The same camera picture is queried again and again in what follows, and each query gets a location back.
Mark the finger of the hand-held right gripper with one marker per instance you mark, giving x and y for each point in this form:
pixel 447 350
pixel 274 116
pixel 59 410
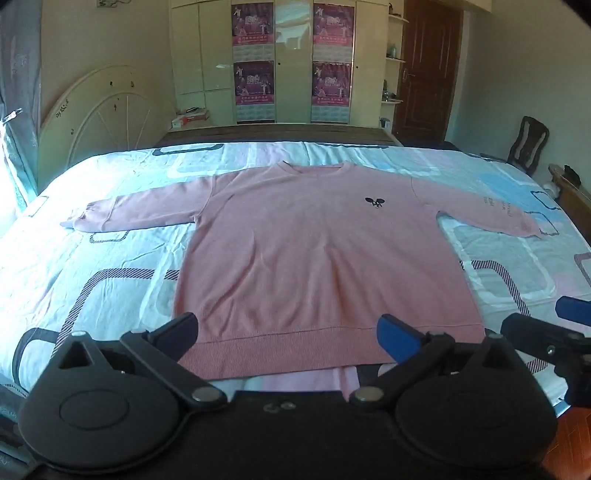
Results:
pixel 531 334
pixel 575 308

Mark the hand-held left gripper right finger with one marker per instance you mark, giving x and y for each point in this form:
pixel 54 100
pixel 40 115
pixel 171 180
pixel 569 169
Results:
pixel 393 337

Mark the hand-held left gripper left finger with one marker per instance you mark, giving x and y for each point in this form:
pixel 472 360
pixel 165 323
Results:
pixel 178 333

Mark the pink long-sleeved sweater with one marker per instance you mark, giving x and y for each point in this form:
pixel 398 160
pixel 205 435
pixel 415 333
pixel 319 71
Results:
pixel 323 258

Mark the wooden bedside table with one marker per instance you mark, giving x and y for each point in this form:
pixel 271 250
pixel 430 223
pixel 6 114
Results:
pixel 575 201

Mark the dark wooden chair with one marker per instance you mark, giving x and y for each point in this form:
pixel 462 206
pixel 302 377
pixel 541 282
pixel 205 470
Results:
pixel 526 143

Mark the small white box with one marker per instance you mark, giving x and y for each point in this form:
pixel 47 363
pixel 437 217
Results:
pixel 386 123

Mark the red and white cardboard box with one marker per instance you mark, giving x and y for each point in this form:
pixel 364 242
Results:
pixel 189 119

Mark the white round headboard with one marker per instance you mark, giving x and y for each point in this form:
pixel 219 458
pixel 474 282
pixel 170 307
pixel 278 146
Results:
pixel 92 120

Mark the white corner shelf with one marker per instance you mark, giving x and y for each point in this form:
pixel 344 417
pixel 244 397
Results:
pixel 392 101

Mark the brown wooden door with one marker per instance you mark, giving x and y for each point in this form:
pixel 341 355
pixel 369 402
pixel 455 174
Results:
pixel 429 69

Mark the cream glossy wardrobe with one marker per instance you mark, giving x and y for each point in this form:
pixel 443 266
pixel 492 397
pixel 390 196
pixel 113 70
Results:
pixel 203 55

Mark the blue grey curtain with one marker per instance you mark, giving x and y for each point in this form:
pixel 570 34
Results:
pixel 18 92

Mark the purple wall poster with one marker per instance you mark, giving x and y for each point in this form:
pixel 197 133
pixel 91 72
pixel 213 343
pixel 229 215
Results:
pixel 333 30
pixel 252 30
pixel 254 90
pixel 331 92

